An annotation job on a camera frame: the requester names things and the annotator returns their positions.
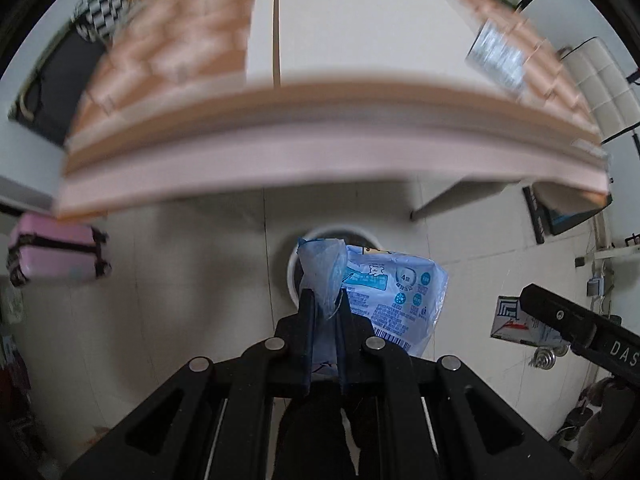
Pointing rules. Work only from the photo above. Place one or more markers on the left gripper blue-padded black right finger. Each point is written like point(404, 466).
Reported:
point(419, 419)

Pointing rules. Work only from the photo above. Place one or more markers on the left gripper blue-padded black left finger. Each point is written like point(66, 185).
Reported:
point(209, 420)

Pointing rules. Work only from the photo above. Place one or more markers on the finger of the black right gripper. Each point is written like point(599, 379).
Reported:
point(589, 335)

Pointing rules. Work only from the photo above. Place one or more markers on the blue plastic wrapper bag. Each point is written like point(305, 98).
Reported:
point(401, 295)

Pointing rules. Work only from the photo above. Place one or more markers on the silver foil blister pack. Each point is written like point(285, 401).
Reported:
point(502, 63)

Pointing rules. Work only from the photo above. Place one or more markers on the white round trash bin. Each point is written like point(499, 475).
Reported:
point(319, 260)

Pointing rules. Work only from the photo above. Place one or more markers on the black blue floor scale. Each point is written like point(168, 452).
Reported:
point(553, 210)

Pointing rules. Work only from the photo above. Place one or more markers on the pink suitcase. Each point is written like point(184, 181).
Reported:
point(43, 248)

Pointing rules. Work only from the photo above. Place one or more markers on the white padded chair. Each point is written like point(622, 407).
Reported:
point(612, 102)

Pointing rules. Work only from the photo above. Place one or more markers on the checkered tablecloth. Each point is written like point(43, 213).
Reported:
point(203, 96)

